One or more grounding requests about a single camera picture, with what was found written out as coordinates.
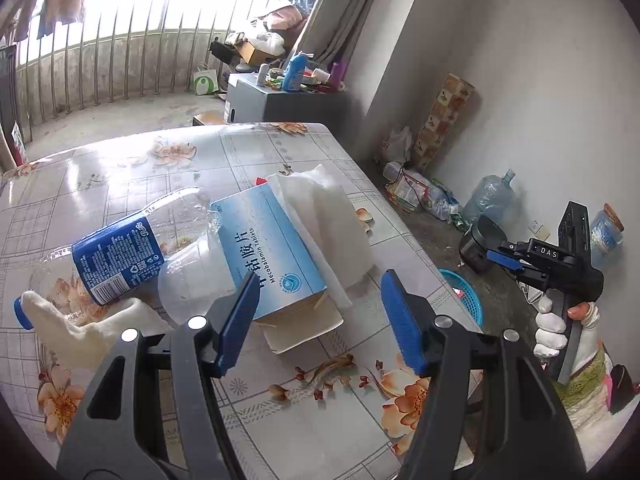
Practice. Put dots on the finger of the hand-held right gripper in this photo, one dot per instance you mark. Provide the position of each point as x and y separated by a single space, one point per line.
500 259
530 276

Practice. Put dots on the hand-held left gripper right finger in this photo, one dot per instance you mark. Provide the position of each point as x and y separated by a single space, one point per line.
400 320

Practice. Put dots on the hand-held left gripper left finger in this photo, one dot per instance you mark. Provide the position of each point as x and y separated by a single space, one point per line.
237 325

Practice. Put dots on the blue plastic basket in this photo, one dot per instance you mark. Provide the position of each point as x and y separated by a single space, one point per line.
467 305

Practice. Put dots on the clear plastic cup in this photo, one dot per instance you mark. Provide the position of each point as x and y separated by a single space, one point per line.
195 280

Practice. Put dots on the blue medicine box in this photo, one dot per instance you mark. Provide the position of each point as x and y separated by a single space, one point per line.
270 250

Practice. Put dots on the clear plastic bottle blue label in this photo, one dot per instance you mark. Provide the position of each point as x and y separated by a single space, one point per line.
115 255

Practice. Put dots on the person's right forearm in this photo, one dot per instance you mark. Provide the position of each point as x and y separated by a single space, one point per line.
585 380

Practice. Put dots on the person's right hand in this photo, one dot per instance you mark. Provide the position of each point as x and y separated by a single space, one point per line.
547 332

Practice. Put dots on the grey rice cooker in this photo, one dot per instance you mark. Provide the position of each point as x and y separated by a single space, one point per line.
480 247

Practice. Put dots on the glass jar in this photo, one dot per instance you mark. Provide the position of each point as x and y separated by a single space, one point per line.
606 237

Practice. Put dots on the large water jug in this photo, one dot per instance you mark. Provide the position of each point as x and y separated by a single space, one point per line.
487 200

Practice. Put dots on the pile of plastic bags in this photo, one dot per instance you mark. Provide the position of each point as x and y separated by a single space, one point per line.
420 194

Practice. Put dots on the flat white paper tissue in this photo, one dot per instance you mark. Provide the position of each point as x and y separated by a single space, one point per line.
320 210

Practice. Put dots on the crumpled white tissue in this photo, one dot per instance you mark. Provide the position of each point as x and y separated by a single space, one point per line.
90 335

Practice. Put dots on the patterned folded board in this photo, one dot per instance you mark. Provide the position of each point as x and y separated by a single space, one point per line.
445 120

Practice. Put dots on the white plastic bag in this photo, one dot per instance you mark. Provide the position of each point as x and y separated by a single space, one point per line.
397 144

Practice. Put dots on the floral plastic tablecloth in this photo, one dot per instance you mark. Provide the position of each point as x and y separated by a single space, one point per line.
150 180

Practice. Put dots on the grey cabinet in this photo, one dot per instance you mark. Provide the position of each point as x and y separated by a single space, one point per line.
285 105

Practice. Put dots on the white green shopping bag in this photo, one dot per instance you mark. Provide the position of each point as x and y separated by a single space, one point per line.
205 82

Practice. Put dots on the small white bottle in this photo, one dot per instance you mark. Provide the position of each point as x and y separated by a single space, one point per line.
263 75

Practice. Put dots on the blue spray bottle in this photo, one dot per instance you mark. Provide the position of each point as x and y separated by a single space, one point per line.
295 74

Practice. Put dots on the cardboard box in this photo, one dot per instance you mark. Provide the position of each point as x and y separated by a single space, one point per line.
255 54

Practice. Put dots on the grey curtain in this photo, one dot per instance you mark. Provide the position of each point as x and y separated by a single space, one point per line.
345 10

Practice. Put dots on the metal balcony railing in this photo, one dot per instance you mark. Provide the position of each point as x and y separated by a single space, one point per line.
130 50

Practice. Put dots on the pile of clothes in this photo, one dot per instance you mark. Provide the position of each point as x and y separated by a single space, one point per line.
280 20

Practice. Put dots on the dark wooden panel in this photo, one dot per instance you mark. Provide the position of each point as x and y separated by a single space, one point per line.
7 100

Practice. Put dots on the wall socket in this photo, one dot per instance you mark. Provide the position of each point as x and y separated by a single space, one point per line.
540 231

